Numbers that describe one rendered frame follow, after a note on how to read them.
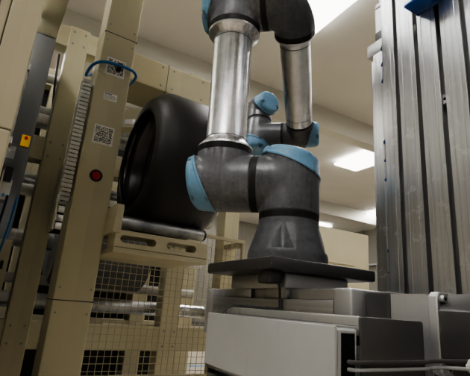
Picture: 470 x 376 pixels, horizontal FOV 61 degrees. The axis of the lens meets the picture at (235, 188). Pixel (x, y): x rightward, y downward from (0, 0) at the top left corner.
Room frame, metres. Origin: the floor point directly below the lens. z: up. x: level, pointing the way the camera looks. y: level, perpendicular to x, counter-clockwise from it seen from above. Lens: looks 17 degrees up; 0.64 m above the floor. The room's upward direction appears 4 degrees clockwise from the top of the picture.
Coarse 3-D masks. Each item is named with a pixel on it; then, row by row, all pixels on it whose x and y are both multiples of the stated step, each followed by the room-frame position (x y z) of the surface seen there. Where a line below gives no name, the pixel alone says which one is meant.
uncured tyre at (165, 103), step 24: (168, 96) 1.43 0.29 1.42; (144, 120) 1.61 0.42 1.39; (168, 120) 1.35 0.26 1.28; (192, 120) 1.37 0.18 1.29; (144, 144) 1.80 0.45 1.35; (168, 144) 1.34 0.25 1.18; (192, 144) 1.36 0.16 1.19; (120, 168) 1.75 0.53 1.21; (144, 168) 1.86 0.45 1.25; (168, 168) 1.35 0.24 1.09; (120, 192) 1.71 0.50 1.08; (144, 192) 1.43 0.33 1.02; (168, 192) 1.39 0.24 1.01; (144, 216) 1.47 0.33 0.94; (168, 216) 1.47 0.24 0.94; (192, 216) 1.50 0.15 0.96
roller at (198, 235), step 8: (128, 216) 1.41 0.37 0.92; (128, 224) 1.40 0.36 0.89; (136, 224) 1.41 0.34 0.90; (144, 224) 1.43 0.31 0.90; (152, 224) 1.44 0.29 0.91; (160, 224) 1.46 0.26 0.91; (168, 224) 1.48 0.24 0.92; (152, 232) 1.46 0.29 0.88; (160, 232) 1.47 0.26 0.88; (168, 232) 1.48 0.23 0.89; (176, 232) 1.50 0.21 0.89; (184, 232) 1.51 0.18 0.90; (192, 232) 1.53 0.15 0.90; (200, 232) 1.55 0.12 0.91; (200, 240) 1.57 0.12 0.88
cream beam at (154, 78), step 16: (144, 64) 1.72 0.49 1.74; (160, 64) 1.76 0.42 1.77; (144, 80) 1.72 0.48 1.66; (160, 80) 1.77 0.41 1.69; (176, 80) 1.81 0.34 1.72; (192, 80) 1.85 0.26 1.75; (128, 96) 1.86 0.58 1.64; (144, 96) 1.85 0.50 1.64; (192, 96) 1.86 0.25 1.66; (208, 96) 1.91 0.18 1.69
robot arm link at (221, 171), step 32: (224, 0) 0.73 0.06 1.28; (256, 0) 0.72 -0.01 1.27; (224, 32) 0.74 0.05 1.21; (256, 32) 0.76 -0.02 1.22; (224, 64) 0.74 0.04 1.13; (224, 96) 0.75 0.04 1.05; (224, 128) 0.75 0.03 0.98; (192, 160) 0.76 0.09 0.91; (224, 160) 0.74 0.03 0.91; (192, 192) 0.76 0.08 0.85; (224, 192) 0.74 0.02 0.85
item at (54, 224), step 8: (56, 184) 1.82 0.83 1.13; (56, 192) 1.77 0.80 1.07; (56, 200) 1.72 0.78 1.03; (56, 208) 1.71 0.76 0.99; (64, 208) 1.73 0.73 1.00; (56, 216) 1.73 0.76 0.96; (48, 224) 1.79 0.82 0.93; (56, 224) 1.72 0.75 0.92; (48, 232) 1.83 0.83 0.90; (56, 232) 1.84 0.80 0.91
